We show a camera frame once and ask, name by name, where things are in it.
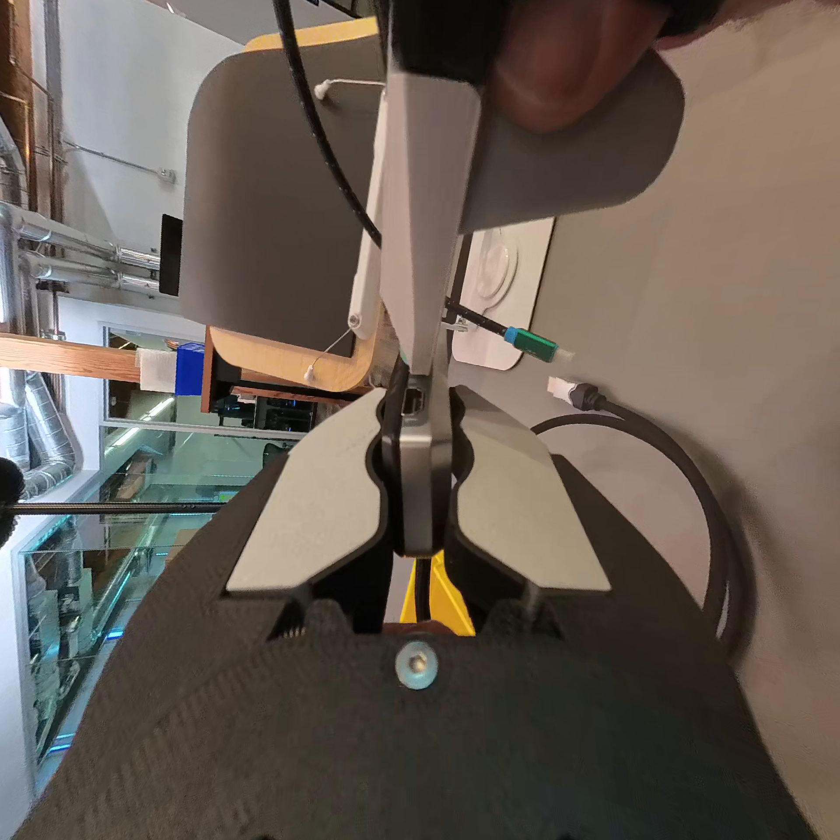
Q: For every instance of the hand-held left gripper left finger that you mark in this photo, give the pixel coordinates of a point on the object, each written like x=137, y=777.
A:
x=308, y=518

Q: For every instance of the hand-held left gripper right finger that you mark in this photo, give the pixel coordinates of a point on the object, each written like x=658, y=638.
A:
x=525, y=518

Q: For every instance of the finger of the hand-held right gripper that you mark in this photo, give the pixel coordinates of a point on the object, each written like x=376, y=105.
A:
x=426, y=197

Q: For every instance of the yellow plastic bin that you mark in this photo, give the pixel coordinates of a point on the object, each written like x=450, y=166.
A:
x=453, y=604

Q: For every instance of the black hdmi switch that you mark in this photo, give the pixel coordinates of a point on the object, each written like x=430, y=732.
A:
x=417, y=485

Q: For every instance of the person's right hand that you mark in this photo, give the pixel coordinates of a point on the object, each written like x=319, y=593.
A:
x=571, y=65

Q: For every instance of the white tablet stand base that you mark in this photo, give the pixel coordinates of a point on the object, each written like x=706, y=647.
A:
x=518, y=262

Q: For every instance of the wood edged black board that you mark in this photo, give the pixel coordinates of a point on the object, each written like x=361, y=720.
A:
x=275, y=197

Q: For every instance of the thin black rod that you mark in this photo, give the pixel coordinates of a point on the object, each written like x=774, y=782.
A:
x=118, y=508

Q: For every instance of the blue box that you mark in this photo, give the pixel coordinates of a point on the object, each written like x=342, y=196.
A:
x=190, y=369

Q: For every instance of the shiny silver pipes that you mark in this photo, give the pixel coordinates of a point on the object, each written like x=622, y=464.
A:
x=85, y=249

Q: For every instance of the black wall panel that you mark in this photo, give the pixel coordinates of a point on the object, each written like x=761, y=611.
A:
x=170, y=253

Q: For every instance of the grey spiral duct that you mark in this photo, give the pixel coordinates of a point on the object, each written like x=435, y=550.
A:
x=39, y=433

